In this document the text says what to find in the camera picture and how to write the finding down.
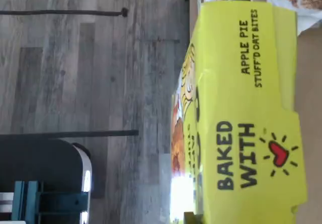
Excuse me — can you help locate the green oat bites box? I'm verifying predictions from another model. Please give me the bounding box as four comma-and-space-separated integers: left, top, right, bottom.
170, 1, 309, 224

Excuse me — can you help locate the thin black pole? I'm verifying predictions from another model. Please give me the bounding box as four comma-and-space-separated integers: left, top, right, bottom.
0, 7, 128, 18
0, 129, 139, 138

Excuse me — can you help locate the teal metal frame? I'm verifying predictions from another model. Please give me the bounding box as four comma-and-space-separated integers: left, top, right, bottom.
12, 180, 90, 224

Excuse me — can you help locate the black robot cart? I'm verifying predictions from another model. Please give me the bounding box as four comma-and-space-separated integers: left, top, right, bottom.
0, 137, 93, 224

